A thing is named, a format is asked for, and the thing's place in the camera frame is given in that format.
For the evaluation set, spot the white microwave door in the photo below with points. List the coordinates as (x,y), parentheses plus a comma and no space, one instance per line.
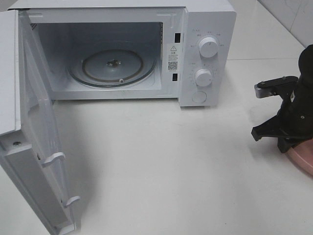
(30,148)

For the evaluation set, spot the glass microwave turntable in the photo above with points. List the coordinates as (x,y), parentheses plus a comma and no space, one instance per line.
(113,64)

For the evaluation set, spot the white upper microwave knob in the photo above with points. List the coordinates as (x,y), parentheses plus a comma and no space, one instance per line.
(208,46)

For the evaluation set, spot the white round door button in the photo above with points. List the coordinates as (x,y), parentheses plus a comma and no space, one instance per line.
(199,97)

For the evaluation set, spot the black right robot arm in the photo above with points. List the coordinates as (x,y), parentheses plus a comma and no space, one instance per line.
(305,64)

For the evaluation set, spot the white lower microwave knob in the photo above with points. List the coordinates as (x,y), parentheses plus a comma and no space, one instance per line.
(203,78)

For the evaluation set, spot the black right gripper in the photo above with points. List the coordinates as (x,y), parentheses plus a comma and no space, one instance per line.
(294,118)

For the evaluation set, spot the pink round plate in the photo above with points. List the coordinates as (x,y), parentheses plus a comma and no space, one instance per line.
(302,156)

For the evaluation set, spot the white microwave knob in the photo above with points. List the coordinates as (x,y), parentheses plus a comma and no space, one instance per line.
(203,78)
(208,46)

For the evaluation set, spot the white microwave oven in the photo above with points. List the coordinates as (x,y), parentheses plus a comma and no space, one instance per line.
(176,25)

